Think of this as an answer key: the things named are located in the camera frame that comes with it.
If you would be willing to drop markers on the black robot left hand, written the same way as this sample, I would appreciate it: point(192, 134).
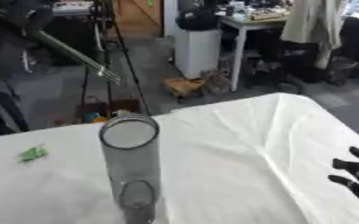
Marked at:
point(6, 32)

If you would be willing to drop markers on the green flower stems bundle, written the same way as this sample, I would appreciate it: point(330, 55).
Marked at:
point(78, 55)

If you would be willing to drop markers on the clear grey cylindrical vase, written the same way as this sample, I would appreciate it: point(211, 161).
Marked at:
point(131, 163)

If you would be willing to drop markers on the black chair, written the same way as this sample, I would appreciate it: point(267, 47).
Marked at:
point(4, 113)

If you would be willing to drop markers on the black tripod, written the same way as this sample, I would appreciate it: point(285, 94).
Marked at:
point(106, 43)

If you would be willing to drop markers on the small green leaf scrap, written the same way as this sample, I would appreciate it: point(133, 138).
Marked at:
point(33, 153)

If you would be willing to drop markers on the dark box of toys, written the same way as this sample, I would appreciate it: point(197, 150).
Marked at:
point(108, 110)

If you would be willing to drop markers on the beige hanging coat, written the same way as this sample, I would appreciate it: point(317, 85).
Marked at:
point(313, 26)

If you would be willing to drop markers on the brown mottled bag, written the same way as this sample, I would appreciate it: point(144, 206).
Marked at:
point(217, 81)

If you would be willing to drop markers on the white-legged work table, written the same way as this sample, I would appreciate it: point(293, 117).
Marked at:
point(238, 43)

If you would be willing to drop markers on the wooden wheeled dolly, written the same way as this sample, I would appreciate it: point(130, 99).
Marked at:
point(183, 86)

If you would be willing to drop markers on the black bag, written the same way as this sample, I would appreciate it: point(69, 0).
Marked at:
point(198, 19)

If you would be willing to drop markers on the white pedestal cabinet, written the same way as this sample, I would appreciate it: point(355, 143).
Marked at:
point(197, 52)

